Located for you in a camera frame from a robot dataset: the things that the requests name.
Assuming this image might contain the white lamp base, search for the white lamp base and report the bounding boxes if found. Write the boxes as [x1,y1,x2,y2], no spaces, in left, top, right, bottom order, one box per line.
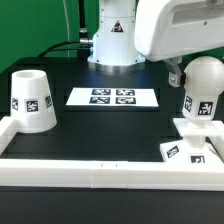
[160,118,224,165]

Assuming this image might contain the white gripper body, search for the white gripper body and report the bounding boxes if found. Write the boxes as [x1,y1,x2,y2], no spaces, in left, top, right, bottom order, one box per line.
[134,0,224,61]

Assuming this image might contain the black cable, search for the black cable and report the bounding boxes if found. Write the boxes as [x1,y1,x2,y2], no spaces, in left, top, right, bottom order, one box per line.
[38,37,94,58]

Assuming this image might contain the white frame wall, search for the white frame wall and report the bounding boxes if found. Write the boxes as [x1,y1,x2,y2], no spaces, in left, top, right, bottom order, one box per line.
[0,116,224,191]

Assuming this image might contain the white marker sheet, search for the white marker sheet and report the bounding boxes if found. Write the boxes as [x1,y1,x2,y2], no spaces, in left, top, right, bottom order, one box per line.
[66,87,158,107]

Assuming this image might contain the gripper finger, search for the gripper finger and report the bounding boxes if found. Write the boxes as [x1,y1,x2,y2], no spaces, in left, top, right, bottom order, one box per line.
[164,56,186,87]

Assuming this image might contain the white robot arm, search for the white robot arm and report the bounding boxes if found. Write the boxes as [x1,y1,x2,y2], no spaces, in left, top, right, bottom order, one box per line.
[88,0,224,87]

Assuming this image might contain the white lamp bulb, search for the white lamp bulb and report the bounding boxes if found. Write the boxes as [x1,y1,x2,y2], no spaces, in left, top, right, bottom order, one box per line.
[182,56,224,127]

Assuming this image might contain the white lamp hood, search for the white lamp hood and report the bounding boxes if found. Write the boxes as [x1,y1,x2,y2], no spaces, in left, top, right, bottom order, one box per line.
[10,70,57,133]

